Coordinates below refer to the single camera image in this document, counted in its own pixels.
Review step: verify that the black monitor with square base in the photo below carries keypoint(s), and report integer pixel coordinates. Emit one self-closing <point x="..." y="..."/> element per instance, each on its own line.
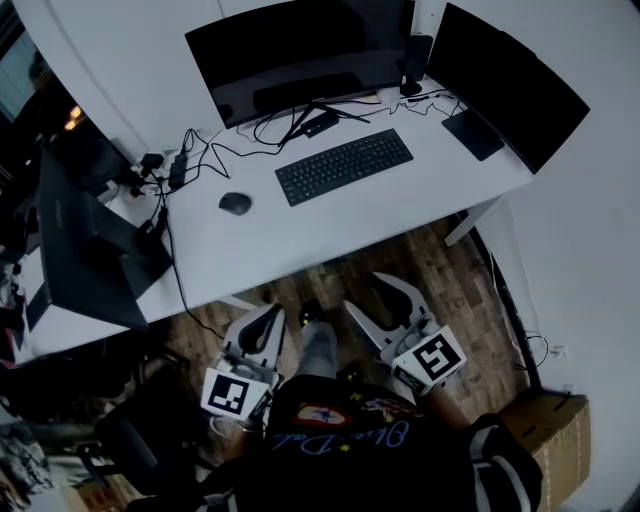
<point x="505" y="85"/>

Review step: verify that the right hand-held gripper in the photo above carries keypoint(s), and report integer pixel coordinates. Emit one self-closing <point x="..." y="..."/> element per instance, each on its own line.
<point x="430" y="357"/>

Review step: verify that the person's grey trouser leg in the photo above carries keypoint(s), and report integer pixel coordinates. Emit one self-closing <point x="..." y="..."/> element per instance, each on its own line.
<point x="317" y="350"/>

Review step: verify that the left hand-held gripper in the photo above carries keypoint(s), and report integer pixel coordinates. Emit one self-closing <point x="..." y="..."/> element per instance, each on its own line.
<point x="235" y="392"/>

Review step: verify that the black plug adapter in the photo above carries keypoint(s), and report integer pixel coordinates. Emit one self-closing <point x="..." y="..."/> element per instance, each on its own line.
<point x="151" y="161"/>

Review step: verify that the person's black printed jacket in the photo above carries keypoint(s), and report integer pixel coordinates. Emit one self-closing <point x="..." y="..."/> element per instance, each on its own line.
<point x="370" y="450"/>

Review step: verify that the wide black monitor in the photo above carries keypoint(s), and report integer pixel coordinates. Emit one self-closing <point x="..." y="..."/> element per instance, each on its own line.
<point x="295" y="55"/>

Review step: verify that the small black dock box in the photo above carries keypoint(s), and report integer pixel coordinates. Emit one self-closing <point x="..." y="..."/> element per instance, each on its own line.
<point x="320" y="123"/>

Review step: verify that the small black charger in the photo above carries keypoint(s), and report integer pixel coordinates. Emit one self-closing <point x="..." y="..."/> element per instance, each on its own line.
<point x="150" y="227"/>

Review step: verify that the black power adapter brick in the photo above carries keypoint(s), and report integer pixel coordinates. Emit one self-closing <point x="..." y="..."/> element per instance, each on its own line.
<point x="178" y="169"/>

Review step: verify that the person's black shoe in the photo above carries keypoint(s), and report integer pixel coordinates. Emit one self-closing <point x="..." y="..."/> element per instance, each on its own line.
<point x="310" y="314"/>

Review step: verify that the black office chair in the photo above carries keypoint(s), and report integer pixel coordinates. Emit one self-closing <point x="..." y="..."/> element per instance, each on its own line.
<point x="135" y="450"/>

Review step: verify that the white wall socket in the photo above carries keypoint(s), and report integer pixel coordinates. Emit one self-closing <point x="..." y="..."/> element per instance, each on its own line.
<point x="558" y="351"/>

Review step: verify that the black computer mouse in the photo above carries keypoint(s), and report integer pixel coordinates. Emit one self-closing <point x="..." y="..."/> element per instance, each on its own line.
<point x="235" y="203"/>

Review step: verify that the white power strip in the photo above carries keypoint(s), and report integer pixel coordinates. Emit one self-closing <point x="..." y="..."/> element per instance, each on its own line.
<point x="131" y="192"/>

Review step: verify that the white desk leg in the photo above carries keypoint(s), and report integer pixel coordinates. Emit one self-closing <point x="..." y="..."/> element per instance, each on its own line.
<point x="472" y="220"/>

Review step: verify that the black keyboard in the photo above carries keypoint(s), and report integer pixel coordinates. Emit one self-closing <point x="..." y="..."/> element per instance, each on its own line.
<point x="345" y="165"/>

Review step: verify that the brown cardboard box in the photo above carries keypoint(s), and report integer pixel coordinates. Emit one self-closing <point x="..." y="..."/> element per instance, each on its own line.
<point x="550" y="445"/>

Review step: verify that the black desk speaker on stand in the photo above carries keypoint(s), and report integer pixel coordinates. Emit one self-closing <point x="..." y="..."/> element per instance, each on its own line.
<point x="416" y="60"/>

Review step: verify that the black monitor seen from behind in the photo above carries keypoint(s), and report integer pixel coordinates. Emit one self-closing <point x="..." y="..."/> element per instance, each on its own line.
<point x="85" y="250"/>

